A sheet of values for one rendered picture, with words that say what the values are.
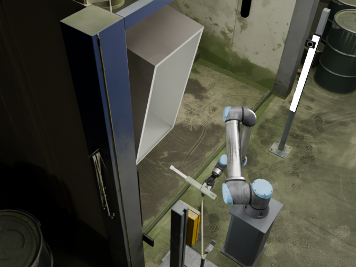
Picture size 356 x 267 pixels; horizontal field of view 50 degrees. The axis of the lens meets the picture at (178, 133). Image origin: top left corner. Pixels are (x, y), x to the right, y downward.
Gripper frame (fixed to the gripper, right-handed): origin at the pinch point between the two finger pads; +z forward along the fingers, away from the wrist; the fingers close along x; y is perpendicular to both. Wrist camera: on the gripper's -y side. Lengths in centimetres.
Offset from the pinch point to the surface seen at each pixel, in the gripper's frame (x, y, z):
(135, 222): 21, -70, 58
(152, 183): 48, 35, 14
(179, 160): 41, 48, -23
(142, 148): 67, -2, -1
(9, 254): 70, -89, 118
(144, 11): 50, -197, -10
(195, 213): -13, -153, 42
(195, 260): -25, -79, 55
